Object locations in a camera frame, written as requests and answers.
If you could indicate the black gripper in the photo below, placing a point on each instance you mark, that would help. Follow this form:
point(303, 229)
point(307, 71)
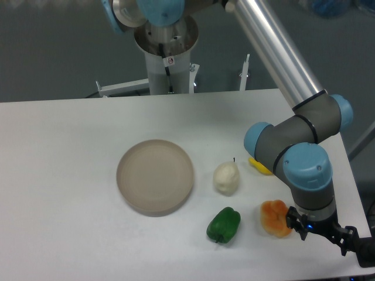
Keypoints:
point(323, 222)

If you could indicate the silver and grey robot arm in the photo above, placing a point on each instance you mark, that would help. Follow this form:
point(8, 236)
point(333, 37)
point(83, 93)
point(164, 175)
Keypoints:
point(291, 150)

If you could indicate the yellow banana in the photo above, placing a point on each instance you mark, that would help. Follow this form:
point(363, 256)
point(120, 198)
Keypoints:
point(259, 167)

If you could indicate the orange bell pepper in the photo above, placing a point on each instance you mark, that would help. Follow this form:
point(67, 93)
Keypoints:
point(273, 218)

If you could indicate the green bell pepper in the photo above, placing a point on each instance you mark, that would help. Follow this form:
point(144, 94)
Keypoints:
point(224, 226)

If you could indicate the white garlic bulb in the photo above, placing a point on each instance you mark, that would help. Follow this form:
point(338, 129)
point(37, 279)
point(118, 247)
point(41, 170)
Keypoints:
point(226, 178)

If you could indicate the beige round plate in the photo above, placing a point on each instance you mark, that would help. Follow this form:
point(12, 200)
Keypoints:
point(155, 177)

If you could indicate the blue object in background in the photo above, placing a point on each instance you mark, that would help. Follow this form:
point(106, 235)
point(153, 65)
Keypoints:
point(330, 8)

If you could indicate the white right metal bracket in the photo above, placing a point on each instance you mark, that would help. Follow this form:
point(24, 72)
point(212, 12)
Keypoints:
point(244, 73)

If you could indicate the white metal bracket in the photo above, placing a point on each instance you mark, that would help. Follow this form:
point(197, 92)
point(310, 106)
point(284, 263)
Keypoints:
point(122, 88)
point(244, 73)

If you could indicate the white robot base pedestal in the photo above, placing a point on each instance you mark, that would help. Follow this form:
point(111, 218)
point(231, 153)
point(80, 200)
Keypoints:
point(167, 51)

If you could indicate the white left metal bracket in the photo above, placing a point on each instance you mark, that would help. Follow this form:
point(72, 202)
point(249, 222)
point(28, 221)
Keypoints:
point(122, 88)

